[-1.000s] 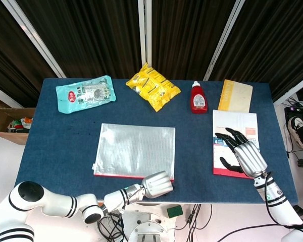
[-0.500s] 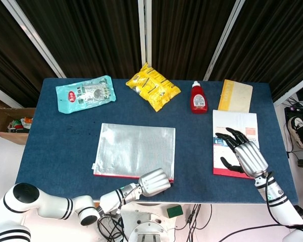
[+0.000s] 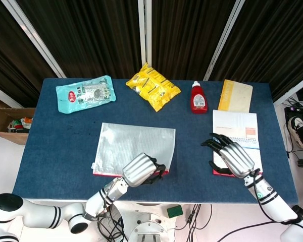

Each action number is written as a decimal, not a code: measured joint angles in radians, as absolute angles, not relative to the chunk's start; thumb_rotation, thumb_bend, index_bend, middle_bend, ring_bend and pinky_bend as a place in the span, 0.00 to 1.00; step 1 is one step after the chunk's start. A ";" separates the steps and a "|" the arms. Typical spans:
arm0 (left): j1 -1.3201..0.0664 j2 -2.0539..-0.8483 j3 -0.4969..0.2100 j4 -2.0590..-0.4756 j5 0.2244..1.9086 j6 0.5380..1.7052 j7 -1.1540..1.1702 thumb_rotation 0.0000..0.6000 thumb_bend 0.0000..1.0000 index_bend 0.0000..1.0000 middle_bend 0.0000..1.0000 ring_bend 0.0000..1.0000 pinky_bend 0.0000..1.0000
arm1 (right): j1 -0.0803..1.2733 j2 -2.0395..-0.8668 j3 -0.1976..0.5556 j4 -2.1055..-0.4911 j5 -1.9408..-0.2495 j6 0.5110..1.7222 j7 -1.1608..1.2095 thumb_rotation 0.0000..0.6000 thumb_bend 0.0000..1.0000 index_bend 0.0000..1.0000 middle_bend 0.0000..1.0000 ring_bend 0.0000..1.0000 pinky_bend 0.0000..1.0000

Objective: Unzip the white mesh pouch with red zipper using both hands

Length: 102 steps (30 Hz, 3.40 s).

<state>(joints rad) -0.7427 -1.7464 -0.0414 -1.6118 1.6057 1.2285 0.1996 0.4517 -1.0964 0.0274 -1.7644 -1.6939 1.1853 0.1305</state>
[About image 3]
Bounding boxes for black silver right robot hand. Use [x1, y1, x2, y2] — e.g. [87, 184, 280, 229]
[201, 133, 256, 179]

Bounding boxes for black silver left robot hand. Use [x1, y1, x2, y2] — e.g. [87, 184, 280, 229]
[122, 152, 167, 188]

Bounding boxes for silver zipper pouch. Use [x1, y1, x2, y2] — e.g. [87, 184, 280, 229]
[91, 122, 177, 177]

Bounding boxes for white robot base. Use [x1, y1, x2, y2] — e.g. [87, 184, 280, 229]
[111, 201, 185, 242]

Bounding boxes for yellow snack bag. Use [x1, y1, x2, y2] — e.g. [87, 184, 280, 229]
[125, 62, 182, 112]

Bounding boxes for white and red notebook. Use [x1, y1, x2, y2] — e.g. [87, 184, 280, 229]
[212, 109, 264, 178]

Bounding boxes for green block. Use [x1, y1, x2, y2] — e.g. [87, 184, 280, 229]
[166, 205, 184, 219]

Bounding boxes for yellow paper notebook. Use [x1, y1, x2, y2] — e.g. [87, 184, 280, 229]
[218, 79, 254, 113]

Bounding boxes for red ketchup bottle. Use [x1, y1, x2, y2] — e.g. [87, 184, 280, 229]
[190, 80, 209, 114]

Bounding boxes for black white sneaker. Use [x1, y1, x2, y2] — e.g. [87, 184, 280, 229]
[287, 115, 303, 150]

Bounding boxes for blue table mat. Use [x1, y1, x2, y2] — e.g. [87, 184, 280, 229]
[12, 77, 299, 204]

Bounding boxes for teal snack packet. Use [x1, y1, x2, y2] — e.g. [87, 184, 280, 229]
[55, 75, 117, 113]

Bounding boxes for black curtain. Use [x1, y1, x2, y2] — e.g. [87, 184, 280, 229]
[0, 0, 59, 108]
[150, 0, 237, 81]
[209, 0, 303, 102]
[15, 0, 143, 79]

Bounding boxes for colourful packets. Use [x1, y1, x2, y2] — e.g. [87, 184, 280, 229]
[7, 116, 34, 134]

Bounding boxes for brown cardboard box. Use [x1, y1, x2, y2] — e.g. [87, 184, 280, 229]
[0, 107, 36, 146]

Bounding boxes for black floor cable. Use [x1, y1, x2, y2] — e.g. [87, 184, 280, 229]
[175, 203, 213, 242]
[97, 209, 129, 242]

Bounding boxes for white frame post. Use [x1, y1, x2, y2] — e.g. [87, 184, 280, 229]
[203, 0, 251, 81]
[0, 0, 67, 79]
[137, 0, 153, 74]

